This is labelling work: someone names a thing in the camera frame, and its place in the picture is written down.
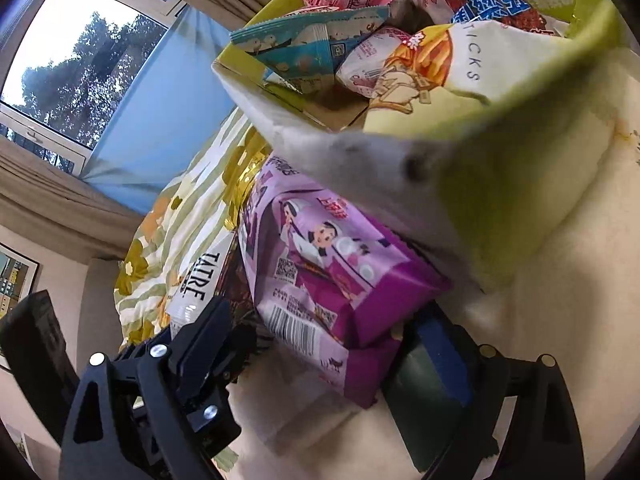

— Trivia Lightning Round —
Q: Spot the grey white snack packet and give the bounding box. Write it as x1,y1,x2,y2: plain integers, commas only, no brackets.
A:
167,237,238,341

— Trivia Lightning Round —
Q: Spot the floral striped blanket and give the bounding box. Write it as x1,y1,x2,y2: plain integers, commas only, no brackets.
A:
114,110,273,353

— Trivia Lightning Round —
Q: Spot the green storage box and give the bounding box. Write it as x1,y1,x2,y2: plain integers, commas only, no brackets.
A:
212,0,631,293

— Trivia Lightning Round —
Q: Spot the framed wall picture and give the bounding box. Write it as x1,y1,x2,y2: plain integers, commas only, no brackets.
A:
0,242,40,321

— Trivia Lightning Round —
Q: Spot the gold foil candy wrapper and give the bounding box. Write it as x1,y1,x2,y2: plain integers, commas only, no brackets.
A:
222,130,273,233

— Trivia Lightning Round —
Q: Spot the purple snack packet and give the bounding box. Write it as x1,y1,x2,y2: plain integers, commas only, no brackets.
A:
239,154,453,408

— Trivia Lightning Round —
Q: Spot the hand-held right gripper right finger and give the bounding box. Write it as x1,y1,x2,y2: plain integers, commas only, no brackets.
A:
380,310,586,480

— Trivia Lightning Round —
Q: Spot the blue white cartoon snack packet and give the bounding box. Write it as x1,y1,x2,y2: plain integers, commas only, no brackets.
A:
230,5,392,96

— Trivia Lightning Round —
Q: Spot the blue cloth sheet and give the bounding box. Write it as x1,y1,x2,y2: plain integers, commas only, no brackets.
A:
82,7,251,216

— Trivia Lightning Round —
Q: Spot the window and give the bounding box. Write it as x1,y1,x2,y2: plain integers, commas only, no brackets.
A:
0,0,186,176

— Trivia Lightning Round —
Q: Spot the white fries snack packet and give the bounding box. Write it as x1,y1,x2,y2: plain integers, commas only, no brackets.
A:
335,22,581,111

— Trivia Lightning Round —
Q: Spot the brown cardboard liner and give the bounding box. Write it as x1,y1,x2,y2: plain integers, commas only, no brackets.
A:
265,80,373,133

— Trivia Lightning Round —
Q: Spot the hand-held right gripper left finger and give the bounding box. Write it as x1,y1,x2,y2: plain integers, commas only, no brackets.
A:
60,296,258,480

